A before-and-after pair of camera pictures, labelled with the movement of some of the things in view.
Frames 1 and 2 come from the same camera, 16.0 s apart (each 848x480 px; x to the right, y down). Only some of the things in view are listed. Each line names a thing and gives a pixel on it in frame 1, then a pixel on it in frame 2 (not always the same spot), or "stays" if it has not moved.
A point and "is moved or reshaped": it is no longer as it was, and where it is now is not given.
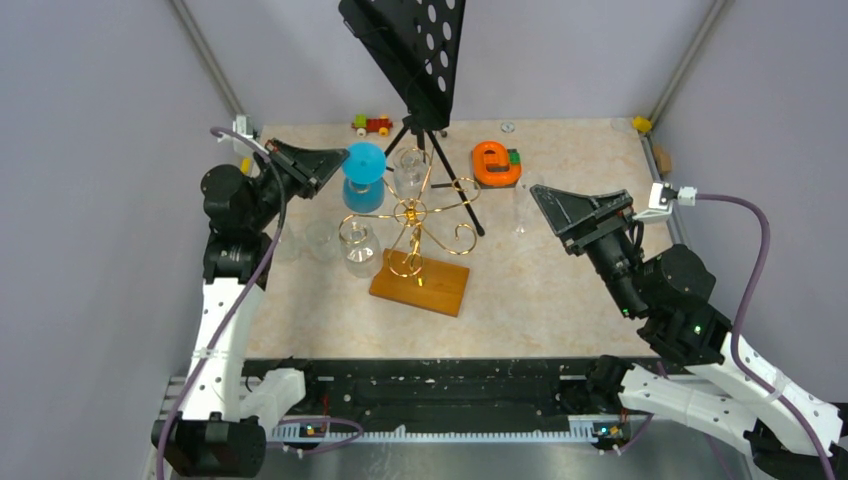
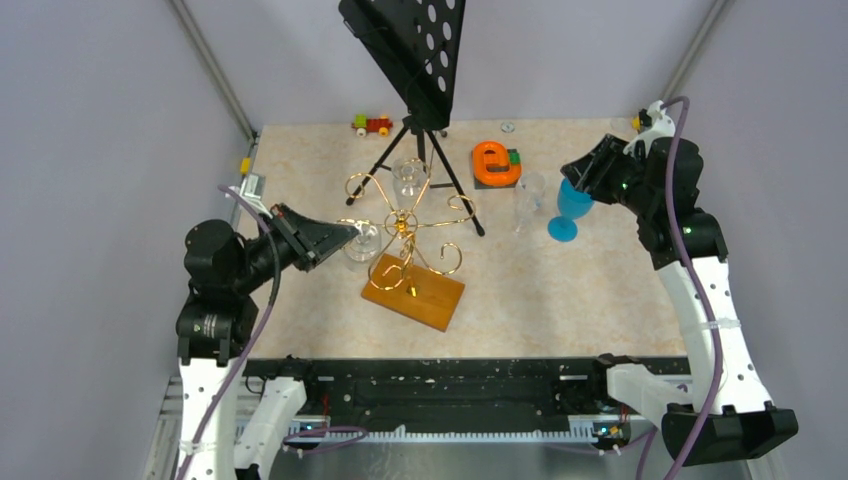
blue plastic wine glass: (364, 165) is moved or reshaped
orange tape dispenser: (495, 166) stays
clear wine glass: (361, 248) stays
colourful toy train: (363, 125) stays
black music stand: (412, 46) stays
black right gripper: (568, 210) to (590, 173)
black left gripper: (309, 167) to (310, 240)
